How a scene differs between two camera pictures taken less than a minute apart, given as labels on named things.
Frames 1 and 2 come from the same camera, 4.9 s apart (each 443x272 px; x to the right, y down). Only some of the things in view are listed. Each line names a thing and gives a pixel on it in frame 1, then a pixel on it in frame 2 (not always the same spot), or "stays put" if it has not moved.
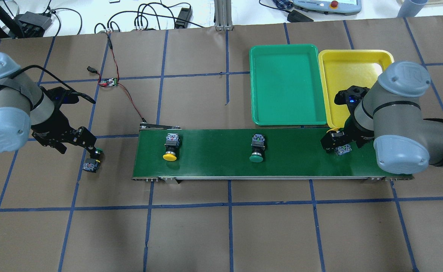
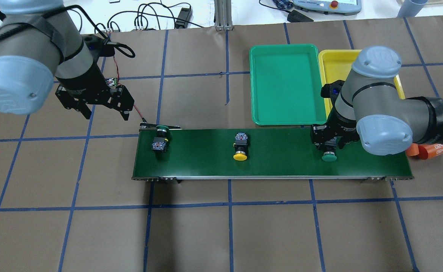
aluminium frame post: [223, 15] stays put
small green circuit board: [115, 81] stays put
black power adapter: [185, 14] stays put
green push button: [92, 164] -> [159, 143]
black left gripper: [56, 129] -> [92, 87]
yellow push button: [172, 142] -> [241, 146]
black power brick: [295, 16] stays put
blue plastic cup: [411, 8] stays put
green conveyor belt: [171, 154] stays put
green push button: [257, 146] -> [330, 146]
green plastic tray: [285, 85] stays put
